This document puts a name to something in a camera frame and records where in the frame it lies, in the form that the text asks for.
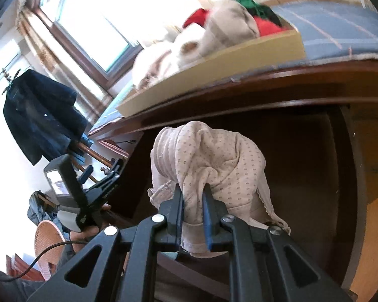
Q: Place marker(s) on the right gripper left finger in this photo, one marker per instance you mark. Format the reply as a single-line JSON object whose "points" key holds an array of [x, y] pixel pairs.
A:
{"points": [[119, 265]]}

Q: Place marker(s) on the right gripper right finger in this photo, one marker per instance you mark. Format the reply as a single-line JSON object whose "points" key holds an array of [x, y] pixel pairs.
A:
{"points": [[264, 264]]}

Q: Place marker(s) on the white dotted underwear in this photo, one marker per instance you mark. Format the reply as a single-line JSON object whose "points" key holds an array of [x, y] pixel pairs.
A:
{"points": [[194, 155]]}

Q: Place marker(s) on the person's left hand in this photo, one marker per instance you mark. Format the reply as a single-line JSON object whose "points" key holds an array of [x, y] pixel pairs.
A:
{"points": [[88, 232]]}

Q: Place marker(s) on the blue grey clothes pile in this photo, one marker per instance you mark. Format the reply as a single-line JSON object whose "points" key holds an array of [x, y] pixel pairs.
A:
{"points": [[41, 208]]}

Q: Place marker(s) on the dark navy hanging jacket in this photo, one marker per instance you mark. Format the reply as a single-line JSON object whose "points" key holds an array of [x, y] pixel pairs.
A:
{"points": [[41, 116]]}

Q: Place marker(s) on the beige lace curtain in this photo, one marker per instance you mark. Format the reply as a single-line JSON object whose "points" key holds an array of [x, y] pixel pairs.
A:
{"points": [[57, 64]]}

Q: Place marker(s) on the white folded garment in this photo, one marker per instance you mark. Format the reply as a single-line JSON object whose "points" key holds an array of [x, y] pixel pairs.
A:
{"points": [[164, 59]]}

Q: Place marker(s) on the wood framed window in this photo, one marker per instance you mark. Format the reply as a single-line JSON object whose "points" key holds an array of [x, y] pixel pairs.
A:
{"points": [[98, 34]]}

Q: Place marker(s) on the shallow yellow cardboard box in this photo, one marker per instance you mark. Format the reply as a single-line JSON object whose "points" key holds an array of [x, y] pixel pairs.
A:
{"points": [[270, 50]]}

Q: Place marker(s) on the beige garment in box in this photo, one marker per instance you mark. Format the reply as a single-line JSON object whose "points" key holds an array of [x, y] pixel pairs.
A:
{"points": [[215, 39]]}

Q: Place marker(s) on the red garment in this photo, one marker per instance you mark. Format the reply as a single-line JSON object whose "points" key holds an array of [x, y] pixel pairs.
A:
{"points": [[233, 23]]}

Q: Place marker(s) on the blue plaid table cloth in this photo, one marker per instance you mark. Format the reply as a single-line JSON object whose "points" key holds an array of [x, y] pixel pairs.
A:
{"points": [[330, 32]]}

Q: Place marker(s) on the green garment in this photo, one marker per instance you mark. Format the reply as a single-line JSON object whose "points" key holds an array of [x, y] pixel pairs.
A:
{"points": [[260, 10]]}

